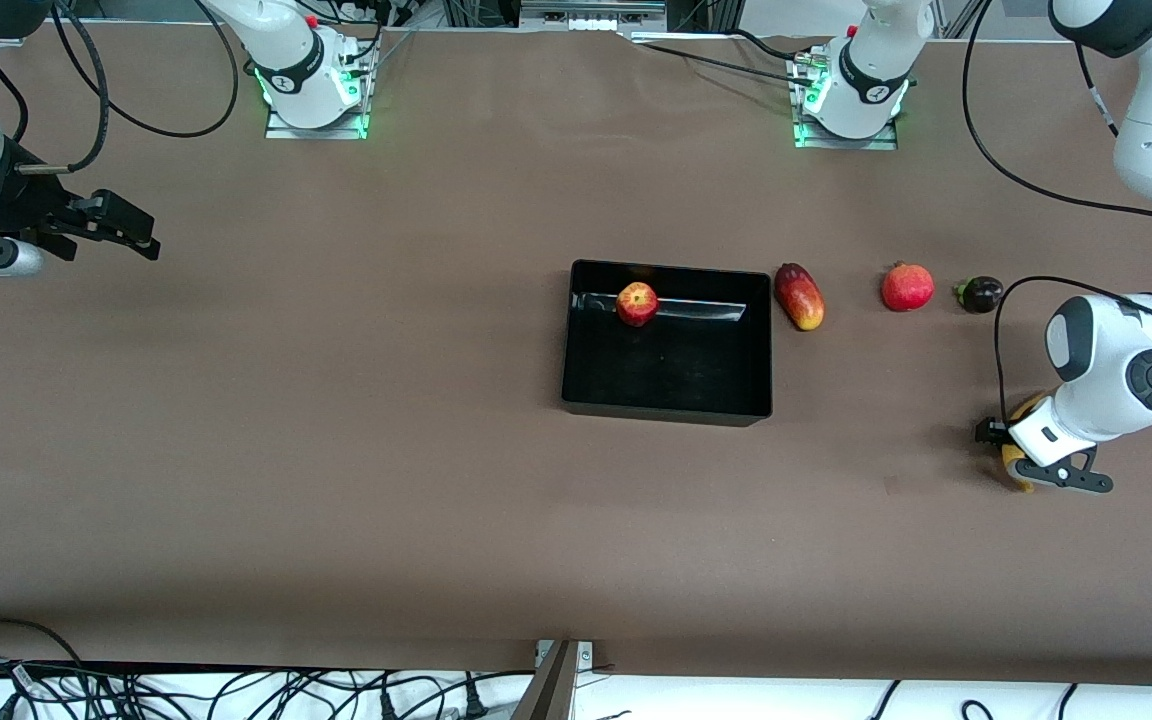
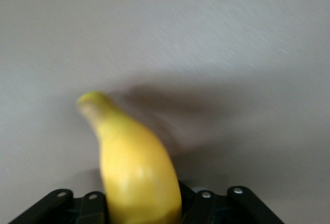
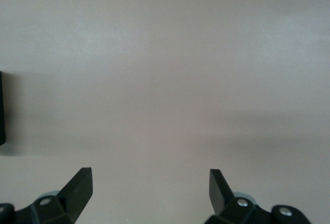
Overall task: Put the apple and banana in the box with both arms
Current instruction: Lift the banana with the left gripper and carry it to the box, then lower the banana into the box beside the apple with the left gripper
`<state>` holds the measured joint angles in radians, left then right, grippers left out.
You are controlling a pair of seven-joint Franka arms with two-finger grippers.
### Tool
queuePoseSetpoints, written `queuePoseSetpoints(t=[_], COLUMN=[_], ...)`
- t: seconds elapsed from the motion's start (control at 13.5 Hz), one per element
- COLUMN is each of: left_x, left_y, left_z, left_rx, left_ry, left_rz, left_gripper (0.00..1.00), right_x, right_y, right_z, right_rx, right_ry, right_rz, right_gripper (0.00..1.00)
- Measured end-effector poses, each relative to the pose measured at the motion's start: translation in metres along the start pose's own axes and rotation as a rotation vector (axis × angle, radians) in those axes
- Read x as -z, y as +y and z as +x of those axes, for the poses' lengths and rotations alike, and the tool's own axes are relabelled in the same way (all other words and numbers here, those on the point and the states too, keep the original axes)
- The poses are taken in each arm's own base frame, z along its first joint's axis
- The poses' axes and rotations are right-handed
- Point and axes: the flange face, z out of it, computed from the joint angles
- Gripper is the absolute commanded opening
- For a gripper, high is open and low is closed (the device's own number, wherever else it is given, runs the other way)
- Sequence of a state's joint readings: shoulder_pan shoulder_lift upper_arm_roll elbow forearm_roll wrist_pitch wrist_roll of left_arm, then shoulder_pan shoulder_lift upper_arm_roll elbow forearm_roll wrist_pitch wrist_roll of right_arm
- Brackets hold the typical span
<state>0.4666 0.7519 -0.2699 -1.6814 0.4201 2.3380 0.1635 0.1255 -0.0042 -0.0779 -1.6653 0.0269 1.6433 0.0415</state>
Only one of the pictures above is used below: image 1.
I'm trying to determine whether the short black arm cable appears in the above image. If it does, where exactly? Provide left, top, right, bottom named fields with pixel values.
left=0, top=40, right=30, bottom=143

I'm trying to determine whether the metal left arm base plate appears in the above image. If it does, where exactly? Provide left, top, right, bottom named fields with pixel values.
left=791, top=58, right=900, bottom=152

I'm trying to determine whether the black floor cable loop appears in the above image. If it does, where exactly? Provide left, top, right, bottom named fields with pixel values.
left=0, top=618, right=87, bottom=667

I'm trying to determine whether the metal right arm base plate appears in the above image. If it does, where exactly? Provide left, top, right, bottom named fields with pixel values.
left=264, top=95, right=370, bottom=141

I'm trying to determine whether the black cable with metal plug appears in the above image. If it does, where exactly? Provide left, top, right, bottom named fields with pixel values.
left=51, top=0, right=110, bottom=174

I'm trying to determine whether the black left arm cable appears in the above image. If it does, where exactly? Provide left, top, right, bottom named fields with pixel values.
left=962, top=0, right=1152, bottom=239

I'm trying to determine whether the dark purple mangosteen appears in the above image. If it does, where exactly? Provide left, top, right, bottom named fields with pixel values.
left=954, top=276, right=1005, bottom=315

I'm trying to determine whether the red apple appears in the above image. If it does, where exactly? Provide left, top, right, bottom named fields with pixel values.
left=616, top=282, right=660, bottom=328

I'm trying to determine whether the aluminium post with bracket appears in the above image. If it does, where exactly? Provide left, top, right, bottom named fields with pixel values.
left=511, top=639, right=595, bottom=720

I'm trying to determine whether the red yellow mango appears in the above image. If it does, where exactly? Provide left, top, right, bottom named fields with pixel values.
left=774, top=262, right=826, bottom=332

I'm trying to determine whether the red pomegranate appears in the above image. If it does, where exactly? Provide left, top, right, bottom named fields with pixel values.
left=881, top=261, right=936, bottom=313

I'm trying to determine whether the long looping black arm cable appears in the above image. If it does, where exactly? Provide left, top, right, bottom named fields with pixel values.
left=56, top=0, right=240, bottom=140

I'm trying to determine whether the yellow banana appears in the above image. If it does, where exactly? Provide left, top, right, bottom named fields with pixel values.
left=1000, top=393, right=1050, bottom=494

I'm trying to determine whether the black cable across table edge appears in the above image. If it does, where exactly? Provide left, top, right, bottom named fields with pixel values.
left=626, top=28, right=829, bottom=87

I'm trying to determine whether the aluminium frame rail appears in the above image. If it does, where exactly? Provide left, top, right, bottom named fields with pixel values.
left=521, top=0, right=668, bottom=32

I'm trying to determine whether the black plastic box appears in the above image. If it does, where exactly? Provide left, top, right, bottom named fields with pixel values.
left=561, top=260, right=775, bottom=429

